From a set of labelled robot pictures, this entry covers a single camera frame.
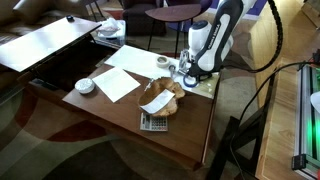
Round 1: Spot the round white tin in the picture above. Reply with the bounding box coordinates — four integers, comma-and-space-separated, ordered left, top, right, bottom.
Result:
74, 77, 96, 95

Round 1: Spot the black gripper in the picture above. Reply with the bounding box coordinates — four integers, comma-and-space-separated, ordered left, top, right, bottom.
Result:
187, 64, 213, 84

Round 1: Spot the white receipt paper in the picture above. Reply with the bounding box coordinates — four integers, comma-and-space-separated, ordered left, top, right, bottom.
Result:
139, 88, 176, 115

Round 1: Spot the silver metal tool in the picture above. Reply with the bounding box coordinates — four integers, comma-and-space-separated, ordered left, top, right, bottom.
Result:
168, 64, 178, 80

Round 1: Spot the brown leather sofa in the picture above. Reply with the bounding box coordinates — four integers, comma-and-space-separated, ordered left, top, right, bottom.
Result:
0, 0, 91, 46

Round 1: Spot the round dark side table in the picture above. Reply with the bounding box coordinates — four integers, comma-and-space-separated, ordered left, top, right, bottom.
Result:
144, 3, 203, 59

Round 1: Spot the brown wooden coffee table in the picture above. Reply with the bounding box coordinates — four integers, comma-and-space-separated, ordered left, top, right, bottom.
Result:
24, 43, 221, 171

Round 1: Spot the light wooden robot stand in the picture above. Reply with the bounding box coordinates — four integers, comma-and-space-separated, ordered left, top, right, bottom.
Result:
254, 0, 320, 180

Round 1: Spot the raised brown table panel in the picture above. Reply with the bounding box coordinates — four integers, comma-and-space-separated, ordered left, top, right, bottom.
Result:
0, 16, 103, 73

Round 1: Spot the white paper sheet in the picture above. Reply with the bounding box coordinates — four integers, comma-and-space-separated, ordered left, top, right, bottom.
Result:
91, 66, 142, 104

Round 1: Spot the black stand frame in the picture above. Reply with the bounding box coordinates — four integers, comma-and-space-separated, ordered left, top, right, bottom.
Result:
205, 74, 278, 180

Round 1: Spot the small metal clip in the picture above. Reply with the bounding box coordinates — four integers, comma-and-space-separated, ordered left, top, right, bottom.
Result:
144, 78, 155, 92

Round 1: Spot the white plastic bag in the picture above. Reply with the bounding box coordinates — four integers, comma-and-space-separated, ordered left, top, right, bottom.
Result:
96, 17, 121, 37

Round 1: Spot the thin black cable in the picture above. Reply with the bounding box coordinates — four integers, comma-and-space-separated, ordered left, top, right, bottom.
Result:
229, 60, 317, 180

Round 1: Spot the aluminium mounting rail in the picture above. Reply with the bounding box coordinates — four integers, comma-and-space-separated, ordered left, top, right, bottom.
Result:
291, 64, 320, 180

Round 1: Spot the patterned red beige rug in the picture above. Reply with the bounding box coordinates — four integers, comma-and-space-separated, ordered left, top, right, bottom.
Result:
0, 29, 258, 180

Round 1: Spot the clear plastic storage bin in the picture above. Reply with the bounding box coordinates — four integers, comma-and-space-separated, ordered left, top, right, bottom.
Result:
94, 19, 128, 48

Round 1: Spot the wooden bowl tray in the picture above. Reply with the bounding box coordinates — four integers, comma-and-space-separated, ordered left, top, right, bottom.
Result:
137, 76, 186, 118

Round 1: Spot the large white table mat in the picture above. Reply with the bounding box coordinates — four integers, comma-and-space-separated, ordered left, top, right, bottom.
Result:
103, 44, 221, 100

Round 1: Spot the white tape roll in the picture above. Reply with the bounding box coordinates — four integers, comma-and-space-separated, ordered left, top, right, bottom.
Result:
155, 55, 170, 69

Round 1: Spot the black corrugated cable hose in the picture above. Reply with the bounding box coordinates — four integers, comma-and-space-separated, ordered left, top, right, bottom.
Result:
221, 0, 284, 74

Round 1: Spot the blue tape roll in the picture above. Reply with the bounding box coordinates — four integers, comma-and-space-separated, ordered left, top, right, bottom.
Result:
182, 73, 199, 89

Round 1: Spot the dark brown armchair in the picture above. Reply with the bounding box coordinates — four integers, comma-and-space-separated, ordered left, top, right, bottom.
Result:
121, 0, 168, 37

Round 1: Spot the grey calculator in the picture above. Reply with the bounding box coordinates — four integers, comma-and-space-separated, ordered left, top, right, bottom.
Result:
139, 112, 169, 132

